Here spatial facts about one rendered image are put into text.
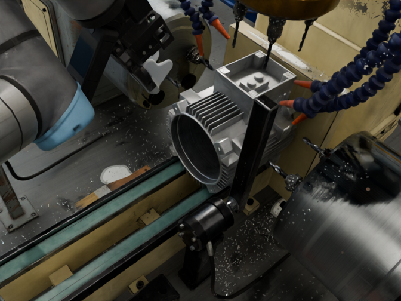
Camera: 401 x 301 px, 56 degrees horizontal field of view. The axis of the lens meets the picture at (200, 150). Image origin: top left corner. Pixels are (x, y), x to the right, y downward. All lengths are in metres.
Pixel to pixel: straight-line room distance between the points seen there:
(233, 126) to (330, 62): 0.28
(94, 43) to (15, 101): 0.16
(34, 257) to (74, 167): 0.32
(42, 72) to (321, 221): 0.42
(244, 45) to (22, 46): 0.53
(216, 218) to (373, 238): 0.23
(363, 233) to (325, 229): 0.05
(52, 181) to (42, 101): 0.60
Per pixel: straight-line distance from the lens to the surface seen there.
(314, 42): 0.88
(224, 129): 0.69
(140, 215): 0.85
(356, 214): 0.58
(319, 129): 0.79
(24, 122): 0.38
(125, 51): 0.53
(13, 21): 0.43
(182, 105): 0.72
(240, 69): 0.78
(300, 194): 0.60
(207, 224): 0.62
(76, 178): 0.98
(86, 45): 0.52
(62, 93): 0.42
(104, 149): 1.03
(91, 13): 0.47
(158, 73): 0.60
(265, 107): 0.50
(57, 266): 0.81
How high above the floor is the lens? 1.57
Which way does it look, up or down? 49 degrees down
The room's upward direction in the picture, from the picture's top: 8 degrees clockwise
